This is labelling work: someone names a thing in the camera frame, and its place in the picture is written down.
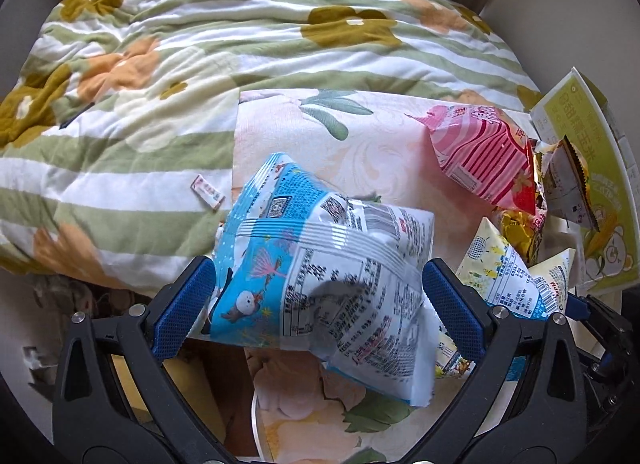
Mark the floral striped blanket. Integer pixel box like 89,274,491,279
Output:
0,0,543,290

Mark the green cardboard box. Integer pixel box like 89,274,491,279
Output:
529,67,632,295

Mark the white triangular snack bag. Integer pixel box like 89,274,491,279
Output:
527,245,577,321

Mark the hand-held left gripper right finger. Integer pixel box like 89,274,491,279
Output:
400,258,586,464

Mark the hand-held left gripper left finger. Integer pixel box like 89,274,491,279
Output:
51,255,221,464

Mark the brown wooden furniture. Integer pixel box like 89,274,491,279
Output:
107,344,261,460

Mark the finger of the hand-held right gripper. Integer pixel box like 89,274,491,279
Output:
564,293,627,345

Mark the pink striped snack bag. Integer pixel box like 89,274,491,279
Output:
404,103,538,217

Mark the small pink white sachet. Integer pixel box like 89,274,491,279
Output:
190,174,225,210

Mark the gold cartoon snack bag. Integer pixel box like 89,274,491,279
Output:
492,204,548,265

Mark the white yellow snack bag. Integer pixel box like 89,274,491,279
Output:
434,217,546,380

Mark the blue white snack bag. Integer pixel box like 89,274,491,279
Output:
200,151,436,407

